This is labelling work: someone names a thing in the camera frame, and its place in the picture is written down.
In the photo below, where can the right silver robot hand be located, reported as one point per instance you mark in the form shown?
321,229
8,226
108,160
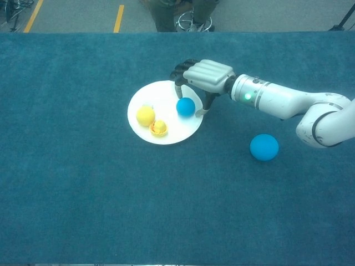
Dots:
210,76

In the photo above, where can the small blue ball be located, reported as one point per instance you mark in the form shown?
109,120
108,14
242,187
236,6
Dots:
185,107

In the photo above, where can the small yellow orange toy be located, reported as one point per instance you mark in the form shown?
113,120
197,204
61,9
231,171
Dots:
160,126

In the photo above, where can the big yellow ball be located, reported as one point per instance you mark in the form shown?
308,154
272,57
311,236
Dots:
145,116

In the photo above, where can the yellow fluted cup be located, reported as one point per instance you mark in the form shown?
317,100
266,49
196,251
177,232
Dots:
158,135

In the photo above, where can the big blue ball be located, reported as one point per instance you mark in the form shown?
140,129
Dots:
263,147

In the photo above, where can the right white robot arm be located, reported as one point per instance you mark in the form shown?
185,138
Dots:
277,98

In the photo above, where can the white round plate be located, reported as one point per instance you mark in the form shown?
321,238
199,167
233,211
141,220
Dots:
161,94

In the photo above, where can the chrome stool base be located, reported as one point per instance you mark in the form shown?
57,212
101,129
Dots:
179,23

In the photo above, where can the person in olive trousers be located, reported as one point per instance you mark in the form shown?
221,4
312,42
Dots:
163,16

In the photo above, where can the black tripod stand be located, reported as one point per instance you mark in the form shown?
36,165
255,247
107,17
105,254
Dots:
337,27

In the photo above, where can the teal table cloth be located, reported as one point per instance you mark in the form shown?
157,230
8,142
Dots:
83,194

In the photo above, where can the dark metal wheeled frame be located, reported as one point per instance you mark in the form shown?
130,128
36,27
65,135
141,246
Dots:
12,16

